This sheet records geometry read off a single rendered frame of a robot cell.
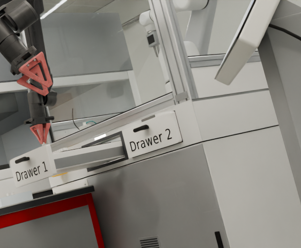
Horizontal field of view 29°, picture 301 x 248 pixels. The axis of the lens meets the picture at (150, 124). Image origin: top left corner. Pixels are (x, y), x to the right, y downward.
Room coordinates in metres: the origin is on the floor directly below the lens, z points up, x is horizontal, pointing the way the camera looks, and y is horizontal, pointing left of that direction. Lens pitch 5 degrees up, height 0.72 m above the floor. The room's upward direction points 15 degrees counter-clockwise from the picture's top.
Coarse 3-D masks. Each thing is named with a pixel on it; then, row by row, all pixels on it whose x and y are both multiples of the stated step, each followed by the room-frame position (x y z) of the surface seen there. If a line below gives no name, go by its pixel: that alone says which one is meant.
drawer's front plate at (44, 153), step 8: (48, 144) 2.04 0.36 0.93; (32, 152) 2.10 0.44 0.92; (40, 152) 2.06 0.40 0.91; (48, 152) 2.02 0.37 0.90; (32, 160) 2.11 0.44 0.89; (40, 160) 2.07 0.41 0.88; (48, 160) 2.03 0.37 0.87; (16, 168) 2.21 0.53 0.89; (24, 168) 2.16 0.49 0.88; (32, 168) 2.12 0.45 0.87; (40, 168) 2.08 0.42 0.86; (48, 168) 2.04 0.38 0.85; (16, 176) 2.22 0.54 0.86; (24, 176) 2.17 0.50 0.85; (32, 176) 2.13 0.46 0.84; (40, 176) 2.09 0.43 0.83; (48, 176) 2.05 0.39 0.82; (16, 184) 2.23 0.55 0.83; (24, 184) 2.18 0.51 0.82
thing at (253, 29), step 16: (256, 0) 1.22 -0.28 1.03; (272, 0) 1.22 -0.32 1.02; (256, 16) 1.21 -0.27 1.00; (272, 16) 1.41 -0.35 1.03; (240, 32) 1.22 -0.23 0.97; (256, 32) 1.21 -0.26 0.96; (240, 48) 1.27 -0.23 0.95; (256, 48) 1.23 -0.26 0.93; (224, 64) 1.49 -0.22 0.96; (240, 64) 1.42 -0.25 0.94; (224, 80) 1.68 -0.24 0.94
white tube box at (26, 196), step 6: (24, 192) 2.33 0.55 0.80; (30, 192) 2.34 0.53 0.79; (0, 198) 2.30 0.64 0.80; (6, 198) 2.30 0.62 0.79; (12, 198) 2.31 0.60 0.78; (18, 198) 2.32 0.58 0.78; (24, 198) 2.33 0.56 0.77; (30, 198) 2.34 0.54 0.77; (0, 204) 2.32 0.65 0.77; (6, 204) 2.30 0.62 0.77
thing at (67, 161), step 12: (108, 144) 2.22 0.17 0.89; (120, 144) 2.25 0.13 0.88; (60, 156) 2.07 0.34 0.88; (72, 156) 2.10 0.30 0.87; (84, 156) 2.14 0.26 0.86; (96, 156) 2.17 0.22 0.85; (108, 156) 2.20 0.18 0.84; (120, 156) 2.25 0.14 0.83; (60, 168) 2.07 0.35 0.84; (72, 168) 2.19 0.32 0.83; (84, 168) 2.42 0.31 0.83
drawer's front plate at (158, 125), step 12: (156, 120) 2.06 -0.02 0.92; (168, 120) 2.01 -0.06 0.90; (132, 132) 2.17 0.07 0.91; (144, 132) 2.12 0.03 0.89; (156, 132) 2.07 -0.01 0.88; (168, 132) 2.02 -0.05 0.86; (132, 144) 2.18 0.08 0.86; (156, 144) 2.08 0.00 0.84; (168, 144) 2.04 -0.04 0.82; (132, 156) 2.19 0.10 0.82
